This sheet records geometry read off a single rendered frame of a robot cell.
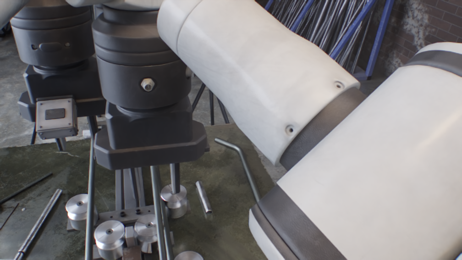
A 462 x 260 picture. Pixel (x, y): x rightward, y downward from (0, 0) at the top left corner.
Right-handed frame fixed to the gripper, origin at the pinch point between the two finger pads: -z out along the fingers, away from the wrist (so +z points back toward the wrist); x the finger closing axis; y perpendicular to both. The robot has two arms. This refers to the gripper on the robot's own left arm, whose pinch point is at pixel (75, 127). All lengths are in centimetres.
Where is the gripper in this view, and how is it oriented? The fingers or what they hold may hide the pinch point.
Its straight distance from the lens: 51.6
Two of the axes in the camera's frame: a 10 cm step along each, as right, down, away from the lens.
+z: 0.5, -8.4, -5.4
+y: 3.0, 5.3, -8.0
